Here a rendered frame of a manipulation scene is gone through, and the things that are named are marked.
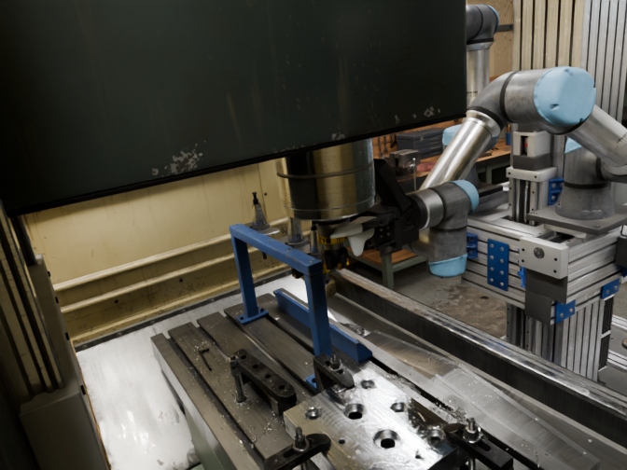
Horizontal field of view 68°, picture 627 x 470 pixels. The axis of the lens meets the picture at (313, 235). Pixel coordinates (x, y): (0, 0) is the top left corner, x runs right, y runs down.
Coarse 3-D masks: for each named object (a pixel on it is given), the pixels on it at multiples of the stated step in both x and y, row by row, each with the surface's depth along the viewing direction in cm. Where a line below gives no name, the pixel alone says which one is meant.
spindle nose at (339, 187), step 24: (360, 144) 69; (288, 168) 70; (312, 168) 68; (336, 168) 68; (360, 168) 70; (288, 192) 72; (312, 192) 70; (336, 192) 69; (360, 192) 71; (288, 216) 76; (312, 216) 71; (336, 216) 71
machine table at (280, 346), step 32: (224, 320) 157; (256, 320) 154; (288, 320) 151; (160, 352) 142; (192, 352) 140; (224, 352) 143; (256, 352) 136; (288, 352) 134; (384, 352) 128; (192, 384) 125; (224, 384) 123; (256, 384) 122; (416, 384) 114; (192, 416) 123; (224, 416) 116; (256, 416) 110; (480, 416) 101; (224, 448) 101; (256, 448) 101; (512, 448) 92
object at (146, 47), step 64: (0, 0) 40; (64, 0) 42; (128, 0) 45; (192, 0) 48; (256, 0) 51; (320, 0) 56; (384, 0) 61; (448, 0) 66; (0, 64) 40; (64, 64) 43; (128, 64) 46; (192, 64) 49; (256, 64) 53; (320, 64) 57; (384, 64) 63; (448, 64) 69; (0, 128) 41; (64, 128) 44; (128, 128) 47; (192, 128) 51; (256, 128) 55; (320, 128) 59; (384, 128) 65; (64, 192) 45
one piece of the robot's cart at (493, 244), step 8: (488, 240) 164; (488, 248) 165; (496, 248) 162; (504, 248) 159; (488, 256) 166; (496, 256) 163; (504, 256) 160; (488, 264) 167; (496, 264) 164; (504, 264) 161; (488, 272) 168; (496, 272) 165; (504, 272) 162; (488, 280) 169; (496, 280) 166; (504, 280) 162; (504, 288) 163
